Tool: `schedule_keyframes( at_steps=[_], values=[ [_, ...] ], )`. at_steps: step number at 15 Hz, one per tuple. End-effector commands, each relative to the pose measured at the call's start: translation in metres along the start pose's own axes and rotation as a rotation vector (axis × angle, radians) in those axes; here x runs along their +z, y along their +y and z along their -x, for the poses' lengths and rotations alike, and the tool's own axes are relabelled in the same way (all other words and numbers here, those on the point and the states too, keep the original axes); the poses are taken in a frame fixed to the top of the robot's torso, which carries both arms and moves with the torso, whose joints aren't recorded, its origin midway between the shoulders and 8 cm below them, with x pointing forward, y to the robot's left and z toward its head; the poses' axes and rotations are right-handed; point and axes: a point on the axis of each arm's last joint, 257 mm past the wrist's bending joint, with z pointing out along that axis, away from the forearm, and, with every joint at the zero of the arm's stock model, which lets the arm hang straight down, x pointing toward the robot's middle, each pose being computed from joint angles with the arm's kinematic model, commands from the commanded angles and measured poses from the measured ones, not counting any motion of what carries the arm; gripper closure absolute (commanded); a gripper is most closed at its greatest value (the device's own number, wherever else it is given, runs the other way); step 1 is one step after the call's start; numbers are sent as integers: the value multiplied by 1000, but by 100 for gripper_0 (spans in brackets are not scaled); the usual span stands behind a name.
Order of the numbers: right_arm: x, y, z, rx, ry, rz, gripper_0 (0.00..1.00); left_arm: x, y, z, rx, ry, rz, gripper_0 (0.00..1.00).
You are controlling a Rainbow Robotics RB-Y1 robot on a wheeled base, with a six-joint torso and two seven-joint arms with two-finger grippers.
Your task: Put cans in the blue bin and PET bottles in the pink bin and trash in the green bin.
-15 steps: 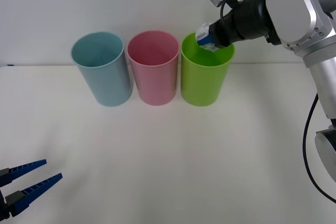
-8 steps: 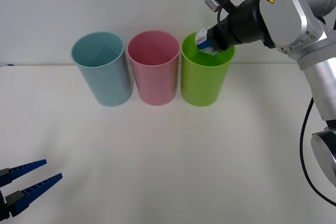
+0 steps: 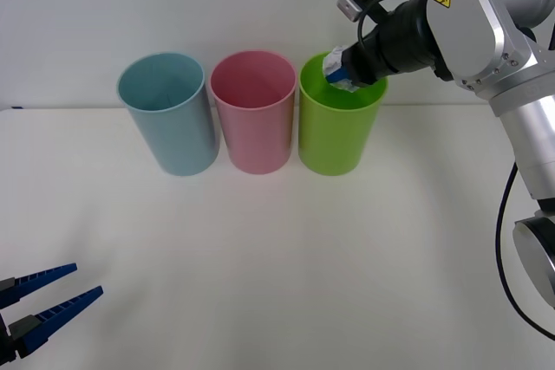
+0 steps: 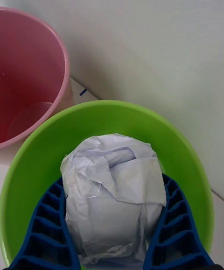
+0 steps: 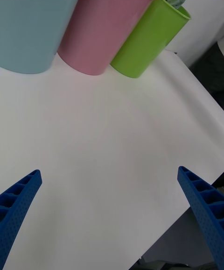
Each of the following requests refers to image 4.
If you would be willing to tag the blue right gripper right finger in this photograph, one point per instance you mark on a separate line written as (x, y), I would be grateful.
(177, 228)

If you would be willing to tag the white paper ball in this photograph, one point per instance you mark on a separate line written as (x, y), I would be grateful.
(112, 195)

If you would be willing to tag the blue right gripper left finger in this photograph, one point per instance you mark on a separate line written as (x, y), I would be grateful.
(50, 230)

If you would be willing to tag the pink plastic waste bin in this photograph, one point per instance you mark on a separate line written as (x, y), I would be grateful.
(28, 76)

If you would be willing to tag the green plastic waste bin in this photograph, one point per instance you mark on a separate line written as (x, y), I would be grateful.
(42, 148)

